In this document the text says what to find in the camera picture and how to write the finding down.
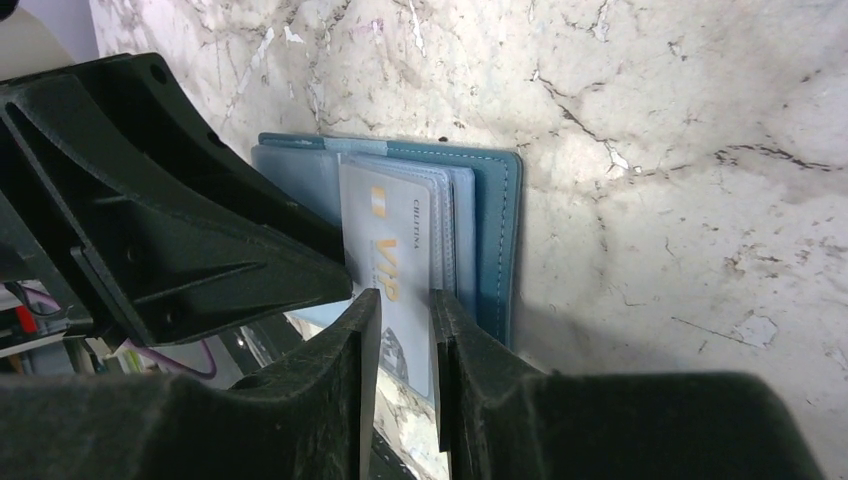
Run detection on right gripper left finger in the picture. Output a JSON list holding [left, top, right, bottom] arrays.
[[1, 289, 381, 479]]

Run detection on white VIP card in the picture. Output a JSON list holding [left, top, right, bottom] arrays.
[[339, 155, 442, 399]]

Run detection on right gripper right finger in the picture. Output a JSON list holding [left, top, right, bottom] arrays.
[[430, 290, 823, 479]]

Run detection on blue leather card holder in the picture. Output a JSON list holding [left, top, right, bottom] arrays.
[[251, 132, 525, 351]]

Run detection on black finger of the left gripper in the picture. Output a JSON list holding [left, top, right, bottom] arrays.
[[1, 53, 352, 346]]

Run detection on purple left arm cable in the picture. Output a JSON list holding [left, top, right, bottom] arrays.
[[13, 284, 219, 380]]

